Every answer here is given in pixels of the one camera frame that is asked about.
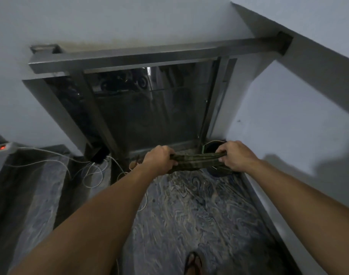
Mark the person's right hand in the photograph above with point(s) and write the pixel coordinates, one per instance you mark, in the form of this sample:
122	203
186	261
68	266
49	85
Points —
237	157

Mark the black flip-flop sandal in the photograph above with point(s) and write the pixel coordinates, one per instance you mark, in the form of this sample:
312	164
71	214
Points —
193	263

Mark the dark round bucket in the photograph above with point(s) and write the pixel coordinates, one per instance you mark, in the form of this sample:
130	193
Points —
213	158

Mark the person's left hand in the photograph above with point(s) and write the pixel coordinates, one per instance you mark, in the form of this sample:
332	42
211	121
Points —
158	161

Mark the person's right fingers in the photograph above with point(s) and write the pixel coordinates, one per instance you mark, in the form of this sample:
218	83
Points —
221	157

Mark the person's right forearm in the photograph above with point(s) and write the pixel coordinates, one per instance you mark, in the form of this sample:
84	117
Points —
309	209

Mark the steel railing frame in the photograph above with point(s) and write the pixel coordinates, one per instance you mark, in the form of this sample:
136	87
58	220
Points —
151	54

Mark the dark glass railing panel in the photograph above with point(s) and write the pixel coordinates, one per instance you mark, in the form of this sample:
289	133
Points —
151	111

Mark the person's foot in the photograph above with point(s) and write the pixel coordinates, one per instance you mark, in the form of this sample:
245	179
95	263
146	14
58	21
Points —
195	264

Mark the person's left thumb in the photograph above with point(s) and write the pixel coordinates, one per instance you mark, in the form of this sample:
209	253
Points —
173	160

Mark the person's left forearm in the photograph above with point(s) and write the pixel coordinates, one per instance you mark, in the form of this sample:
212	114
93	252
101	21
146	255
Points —
91	223

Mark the black phone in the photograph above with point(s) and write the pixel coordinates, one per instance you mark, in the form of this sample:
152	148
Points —
100	155

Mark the green plaid cloth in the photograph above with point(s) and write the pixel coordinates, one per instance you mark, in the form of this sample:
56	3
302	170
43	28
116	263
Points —
196	162

